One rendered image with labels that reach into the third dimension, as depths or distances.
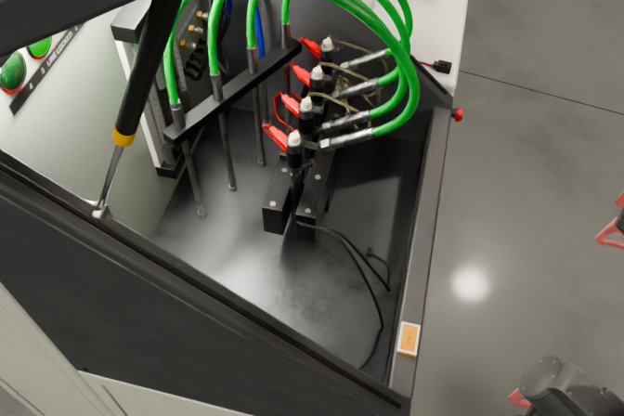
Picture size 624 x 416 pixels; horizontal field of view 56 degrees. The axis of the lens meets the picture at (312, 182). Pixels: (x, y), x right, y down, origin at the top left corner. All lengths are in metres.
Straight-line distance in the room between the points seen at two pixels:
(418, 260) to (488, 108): 1.72
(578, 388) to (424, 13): 0.98
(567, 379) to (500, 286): 1.49
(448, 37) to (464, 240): 1.02
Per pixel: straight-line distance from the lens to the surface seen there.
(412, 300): 1.01
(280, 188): 1.08
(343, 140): 0.93
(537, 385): 0.72
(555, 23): 3.27
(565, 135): 2.71
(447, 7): 1.50
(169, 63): 0.93
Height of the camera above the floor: 1.84
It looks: 53 degrees down
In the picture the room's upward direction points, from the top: 1 degrees clockwise
